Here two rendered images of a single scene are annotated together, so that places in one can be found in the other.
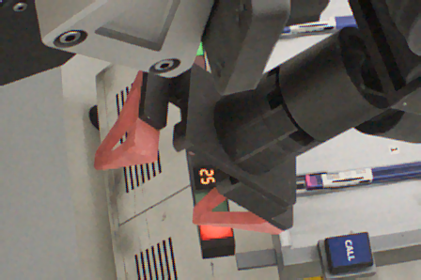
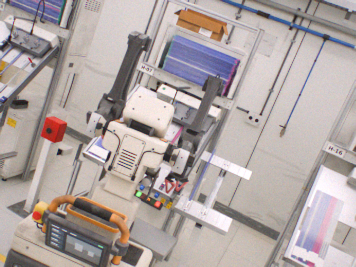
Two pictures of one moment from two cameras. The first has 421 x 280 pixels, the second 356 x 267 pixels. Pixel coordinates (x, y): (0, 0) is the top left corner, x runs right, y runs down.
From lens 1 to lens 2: 1.55 m
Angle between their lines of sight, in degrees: 24
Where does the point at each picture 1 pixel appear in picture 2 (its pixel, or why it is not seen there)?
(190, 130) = (177, 178)
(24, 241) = (144, 228)
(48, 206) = (140, 222)
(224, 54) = (190, 163)
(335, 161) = (161, 180)
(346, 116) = not seen: hidden behind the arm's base
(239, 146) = (181, 176)
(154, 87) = (168, 178)
